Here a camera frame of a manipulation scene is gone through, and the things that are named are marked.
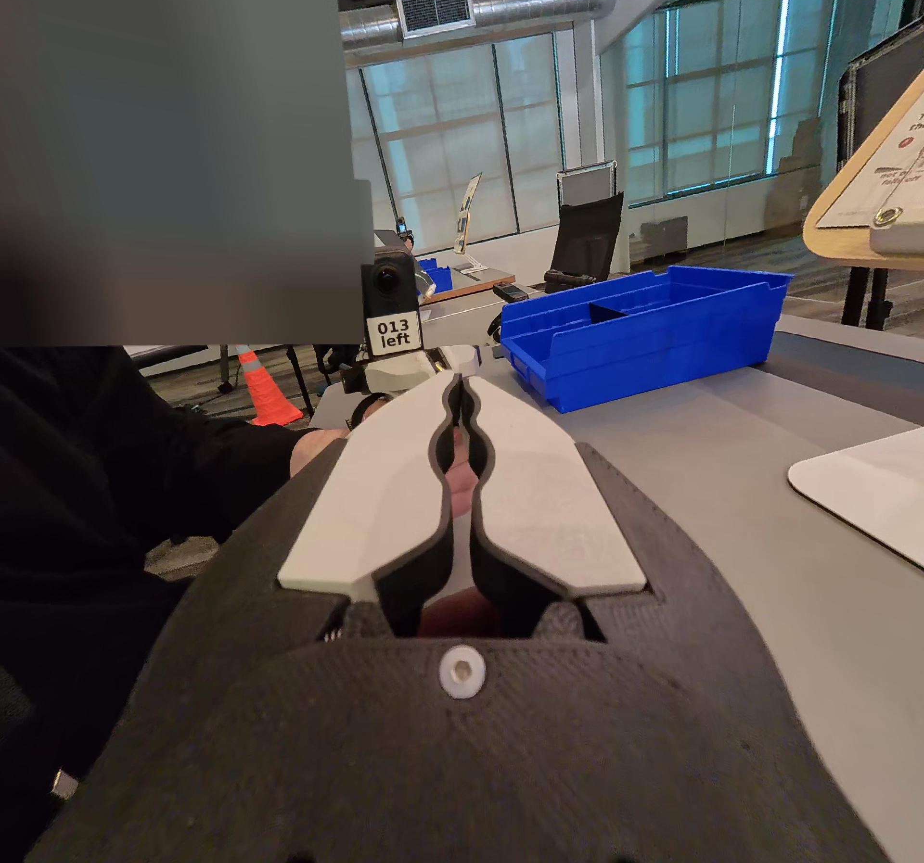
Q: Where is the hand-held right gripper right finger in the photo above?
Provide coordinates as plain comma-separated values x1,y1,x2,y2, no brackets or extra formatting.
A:
463,375,649,638

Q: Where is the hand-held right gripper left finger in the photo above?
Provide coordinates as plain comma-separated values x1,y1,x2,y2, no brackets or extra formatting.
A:
278,372,463,638

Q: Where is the person's left forearm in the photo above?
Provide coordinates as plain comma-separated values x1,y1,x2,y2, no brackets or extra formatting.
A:
130,394,322,543

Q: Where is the grey desk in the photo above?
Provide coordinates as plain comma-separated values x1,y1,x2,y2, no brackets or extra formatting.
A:
310,311,924,863

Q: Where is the person's left hand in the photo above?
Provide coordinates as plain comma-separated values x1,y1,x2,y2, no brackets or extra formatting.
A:
289,395,479,518

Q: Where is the small sign on stand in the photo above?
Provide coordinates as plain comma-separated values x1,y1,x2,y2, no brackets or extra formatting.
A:
455,172,487,272

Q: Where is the orange traffic cone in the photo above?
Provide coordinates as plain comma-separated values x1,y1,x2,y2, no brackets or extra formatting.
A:
234,345,305,428

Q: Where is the black office chair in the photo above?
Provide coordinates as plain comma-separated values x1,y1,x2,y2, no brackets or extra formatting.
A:
545,190,626,294

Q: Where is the blue plastic bin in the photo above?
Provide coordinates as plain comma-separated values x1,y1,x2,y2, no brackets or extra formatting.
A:
498,266,795,414

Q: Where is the white air vent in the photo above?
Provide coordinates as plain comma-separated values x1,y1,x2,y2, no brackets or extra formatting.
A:
393,0,476,40

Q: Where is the person's black clothing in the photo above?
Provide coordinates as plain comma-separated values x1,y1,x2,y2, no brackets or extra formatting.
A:
0,345,290,863

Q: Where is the white metal stand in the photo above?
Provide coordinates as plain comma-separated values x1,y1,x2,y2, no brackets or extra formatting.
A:
787,426,924,570

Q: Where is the wooden board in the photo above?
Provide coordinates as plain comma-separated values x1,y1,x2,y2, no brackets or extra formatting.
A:
803,69,924,271

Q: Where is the white instruction sign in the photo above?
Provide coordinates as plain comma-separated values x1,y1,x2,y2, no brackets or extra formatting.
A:
816,102,924,254

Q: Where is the silver air duct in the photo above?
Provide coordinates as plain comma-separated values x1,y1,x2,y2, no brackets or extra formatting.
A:
339,0,620,52

